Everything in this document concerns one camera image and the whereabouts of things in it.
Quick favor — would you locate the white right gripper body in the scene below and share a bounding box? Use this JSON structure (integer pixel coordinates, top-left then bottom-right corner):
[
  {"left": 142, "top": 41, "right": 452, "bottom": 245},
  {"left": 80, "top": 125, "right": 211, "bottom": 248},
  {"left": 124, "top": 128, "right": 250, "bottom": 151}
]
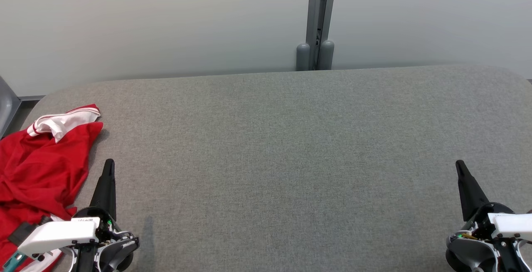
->
[{"left": 472, "top": 203, "right": 532, "bottom": 239}]

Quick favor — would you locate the grey partition leg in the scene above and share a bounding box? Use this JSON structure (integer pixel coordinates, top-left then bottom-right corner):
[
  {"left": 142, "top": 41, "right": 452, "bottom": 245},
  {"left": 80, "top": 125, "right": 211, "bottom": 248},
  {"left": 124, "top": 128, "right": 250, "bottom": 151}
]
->
[{"left": 0, "top": 76, "right": 21, "bottom": 137}]

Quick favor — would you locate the grey partition post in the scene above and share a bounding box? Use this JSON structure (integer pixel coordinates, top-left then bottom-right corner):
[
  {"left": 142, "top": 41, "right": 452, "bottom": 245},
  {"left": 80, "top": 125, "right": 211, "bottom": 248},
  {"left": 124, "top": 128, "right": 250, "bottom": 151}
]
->
[{"left": 305, "top": 0, "right": 338, "bottom": 71}]

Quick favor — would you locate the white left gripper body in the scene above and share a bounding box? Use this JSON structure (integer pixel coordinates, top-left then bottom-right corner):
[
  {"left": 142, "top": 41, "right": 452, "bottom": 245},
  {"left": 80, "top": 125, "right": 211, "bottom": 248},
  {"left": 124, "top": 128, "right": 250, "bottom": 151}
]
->
[{"left": 17, "top": 208, "right": 122, "bottom": 257}]

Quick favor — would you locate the red Bulls jersey top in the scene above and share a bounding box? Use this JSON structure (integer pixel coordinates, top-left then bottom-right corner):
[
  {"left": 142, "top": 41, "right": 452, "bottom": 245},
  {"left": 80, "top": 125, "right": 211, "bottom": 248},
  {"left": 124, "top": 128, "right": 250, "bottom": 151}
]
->
[{"left": 0, "top": 104, "right": 103, "bottom": 220}]

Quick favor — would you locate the teal left camera connector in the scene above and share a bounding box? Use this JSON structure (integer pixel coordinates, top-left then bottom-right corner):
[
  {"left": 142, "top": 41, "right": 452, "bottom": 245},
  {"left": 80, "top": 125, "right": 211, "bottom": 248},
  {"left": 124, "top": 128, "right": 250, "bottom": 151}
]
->
[{"left": 0, "top": 250, "right": 22, "bottom": 272}]

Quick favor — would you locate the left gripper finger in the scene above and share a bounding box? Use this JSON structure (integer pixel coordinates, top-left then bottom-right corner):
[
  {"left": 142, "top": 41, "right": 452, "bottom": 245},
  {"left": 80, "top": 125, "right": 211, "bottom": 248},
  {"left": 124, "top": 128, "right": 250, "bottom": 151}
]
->
[{"left": 89, "top": 158, "right": 117, "bottom": 222}]

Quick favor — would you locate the grey cylindrical post cap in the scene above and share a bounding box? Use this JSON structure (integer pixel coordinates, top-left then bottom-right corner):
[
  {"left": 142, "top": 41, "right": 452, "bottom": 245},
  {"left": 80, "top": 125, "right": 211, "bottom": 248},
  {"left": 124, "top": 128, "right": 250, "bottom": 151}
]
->
[
  {"left": 318, "top": 40, "right": 335, "bottom": 70},
  {"left": 296, "top": 42, "right": 311, "bottom": 72}
]

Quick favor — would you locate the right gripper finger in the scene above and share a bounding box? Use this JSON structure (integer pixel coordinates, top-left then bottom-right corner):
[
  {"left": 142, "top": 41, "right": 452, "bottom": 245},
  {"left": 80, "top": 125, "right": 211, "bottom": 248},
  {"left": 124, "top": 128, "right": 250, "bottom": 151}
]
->
[{"left": 456, "top": 160, "right": 490, "bottom": 222}]

